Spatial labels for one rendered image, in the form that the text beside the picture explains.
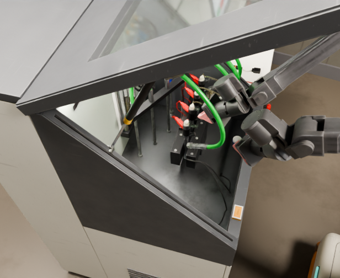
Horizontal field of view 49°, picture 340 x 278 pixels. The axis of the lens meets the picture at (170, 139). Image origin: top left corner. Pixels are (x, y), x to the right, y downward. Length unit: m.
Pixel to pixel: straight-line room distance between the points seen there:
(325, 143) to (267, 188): 1.73
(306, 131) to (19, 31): 0.80
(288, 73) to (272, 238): 1.41
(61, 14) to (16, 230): 1.64
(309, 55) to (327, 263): 1.22
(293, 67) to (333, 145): 0.39
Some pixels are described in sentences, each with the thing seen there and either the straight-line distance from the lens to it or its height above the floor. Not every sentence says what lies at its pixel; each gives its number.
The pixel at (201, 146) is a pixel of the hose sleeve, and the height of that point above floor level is 1.15.
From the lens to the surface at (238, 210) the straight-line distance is 1.32.
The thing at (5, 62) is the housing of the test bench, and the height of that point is 1.50.
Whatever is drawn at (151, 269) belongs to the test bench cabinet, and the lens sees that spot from 1.71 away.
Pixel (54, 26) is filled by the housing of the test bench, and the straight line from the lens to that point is 1.14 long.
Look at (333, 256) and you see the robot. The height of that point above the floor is 0.28.
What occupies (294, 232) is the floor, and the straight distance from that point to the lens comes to 2.42.
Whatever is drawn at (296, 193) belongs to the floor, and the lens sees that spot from 2.56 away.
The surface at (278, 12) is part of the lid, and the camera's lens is 0.59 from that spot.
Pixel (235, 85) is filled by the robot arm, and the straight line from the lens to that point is 1.14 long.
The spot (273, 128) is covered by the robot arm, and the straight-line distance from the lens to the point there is 0.82.
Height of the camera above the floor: 2.12
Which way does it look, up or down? 52 degrees down
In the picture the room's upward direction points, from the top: 2 degrees counter-clockwise
